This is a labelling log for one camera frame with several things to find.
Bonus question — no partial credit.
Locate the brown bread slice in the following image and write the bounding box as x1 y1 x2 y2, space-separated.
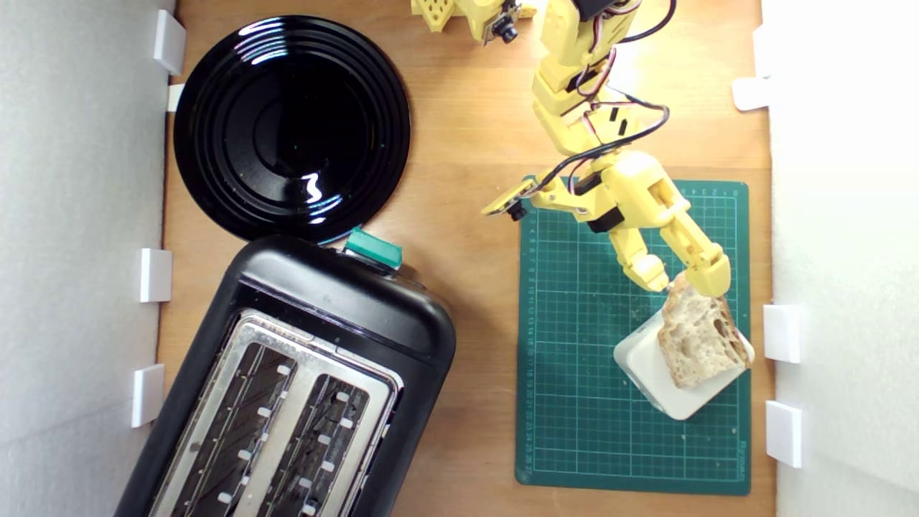
657 271 753 391

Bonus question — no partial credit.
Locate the green toaster lever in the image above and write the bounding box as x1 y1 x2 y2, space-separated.
343 227 404 272

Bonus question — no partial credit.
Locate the black two-slot toaster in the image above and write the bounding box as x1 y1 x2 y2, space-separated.
115 233 457 517

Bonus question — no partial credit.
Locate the green cutting mat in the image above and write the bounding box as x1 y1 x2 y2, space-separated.
515 175 752 496

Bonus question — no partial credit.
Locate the white block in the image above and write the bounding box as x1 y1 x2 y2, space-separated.
612 309 756 421

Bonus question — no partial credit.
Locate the black round plate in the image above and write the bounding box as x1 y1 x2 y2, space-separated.
173 14 411 243

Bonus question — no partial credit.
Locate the yellow gripper camera mount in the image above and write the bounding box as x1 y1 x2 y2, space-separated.
481 178 539 222

